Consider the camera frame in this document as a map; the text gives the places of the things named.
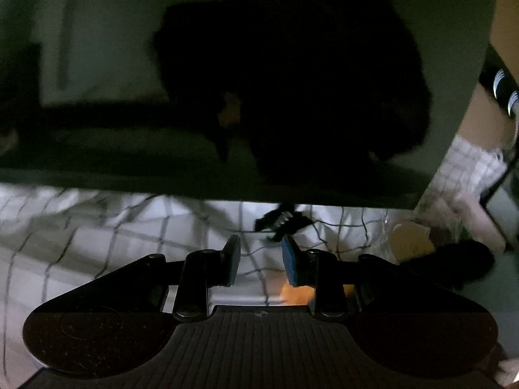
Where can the black white striped soft item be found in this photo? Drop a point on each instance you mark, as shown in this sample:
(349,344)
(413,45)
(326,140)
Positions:
(279,219)

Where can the black white checkered tablecloth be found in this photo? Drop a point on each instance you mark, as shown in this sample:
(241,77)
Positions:
(121,243)

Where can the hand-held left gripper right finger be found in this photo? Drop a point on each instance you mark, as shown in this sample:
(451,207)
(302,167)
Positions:
(290,261)

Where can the dark plush toy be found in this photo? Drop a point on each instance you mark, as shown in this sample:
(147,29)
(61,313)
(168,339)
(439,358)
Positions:
(304,89)

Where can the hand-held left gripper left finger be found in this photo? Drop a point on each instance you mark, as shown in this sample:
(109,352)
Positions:
(233,261)

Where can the orange soft item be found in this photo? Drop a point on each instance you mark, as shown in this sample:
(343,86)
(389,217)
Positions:
(290,292)

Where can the tan round soft item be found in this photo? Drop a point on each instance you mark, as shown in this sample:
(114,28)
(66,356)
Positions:
(409,239)

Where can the black fuzzy plush toy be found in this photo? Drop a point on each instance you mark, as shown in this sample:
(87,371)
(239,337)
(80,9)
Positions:
(458,263)

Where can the pale pink plush toy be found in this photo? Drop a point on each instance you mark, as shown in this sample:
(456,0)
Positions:
(466,216)

